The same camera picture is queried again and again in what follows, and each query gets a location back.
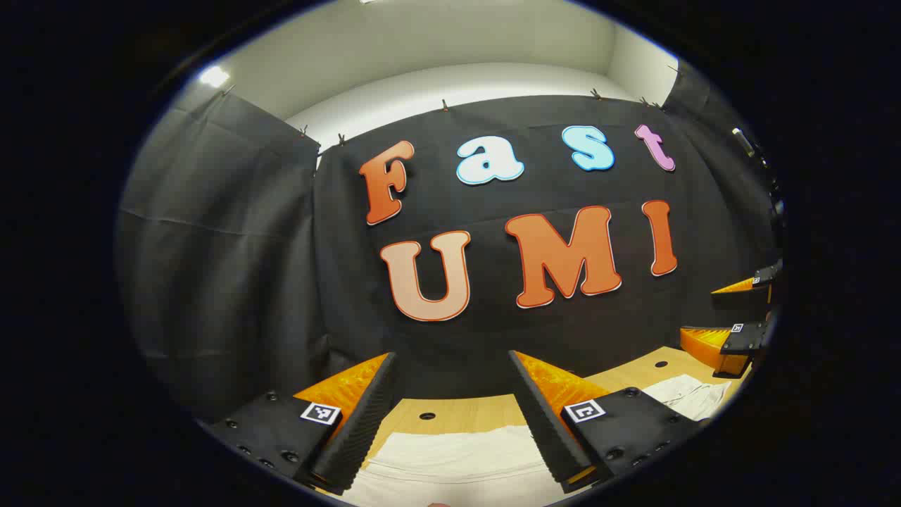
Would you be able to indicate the ceiling light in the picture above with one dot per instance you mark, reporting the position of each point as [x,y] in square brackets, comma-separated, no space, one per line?
[213,75]

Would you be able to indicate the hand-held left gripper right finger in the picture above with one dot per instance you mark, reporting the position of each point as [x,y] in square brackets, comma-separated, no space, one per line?
[545,422]

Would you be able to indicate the white jeans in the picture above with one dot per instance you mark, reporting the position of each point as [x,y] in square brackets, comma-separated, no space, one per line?
[457,458]

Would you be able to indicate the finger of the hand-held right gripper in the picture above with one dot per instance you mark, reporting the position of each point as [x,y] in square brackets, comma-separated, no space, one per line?
[704,341]
[739,286]

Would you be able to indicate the black backdrop cloth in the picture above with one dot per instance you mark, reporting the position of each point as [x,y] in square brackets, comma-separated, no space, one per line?
[246,246]

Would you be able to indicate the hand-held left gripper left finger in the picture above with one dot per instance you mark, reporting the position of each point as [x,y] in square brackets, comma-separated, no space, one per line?
[366,412]

